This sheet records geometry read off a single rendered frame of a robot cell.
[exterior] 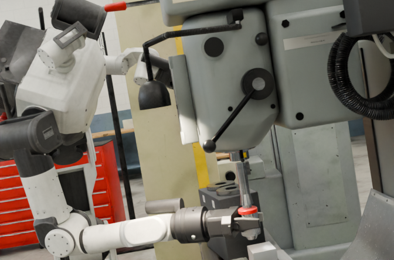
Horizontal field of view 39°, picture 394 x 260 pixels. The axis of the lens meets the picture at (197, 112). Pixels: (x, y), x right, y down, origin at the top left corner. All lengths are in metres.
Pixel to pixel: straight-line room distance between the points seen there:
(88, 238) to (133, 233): 0.14
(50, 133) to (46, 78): 0.16
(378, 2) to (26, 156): 0.91
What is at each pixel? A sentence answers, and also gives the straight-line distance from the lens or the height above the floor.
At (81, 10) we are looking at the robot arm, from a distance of 1.68.
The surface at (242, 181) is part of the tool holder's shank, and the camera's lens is 1.34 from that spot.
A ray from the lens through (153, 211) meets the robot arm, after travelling 1.43.
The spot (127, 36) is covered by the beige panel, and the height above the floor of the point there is 1.79.
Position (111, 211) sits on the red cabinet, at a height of 0.30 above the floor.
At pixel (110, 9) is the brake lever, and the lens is 1.43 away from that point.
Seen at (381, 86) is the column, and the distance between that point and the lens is 1.43.
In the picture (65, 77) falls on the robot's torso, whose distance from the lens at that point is 1.54.
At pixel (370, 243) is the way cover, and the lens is 1.54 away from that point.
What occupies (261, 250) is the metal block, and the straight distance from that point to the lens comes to 1.24.
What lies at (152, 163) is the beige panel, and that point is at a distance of 3.07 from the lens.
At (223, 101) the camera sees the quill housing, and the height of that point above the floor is 1.43.
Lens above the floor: 1.48
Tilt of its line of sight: 3 degrees down
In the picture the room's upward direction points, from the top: 9 degrees counter-clockwise
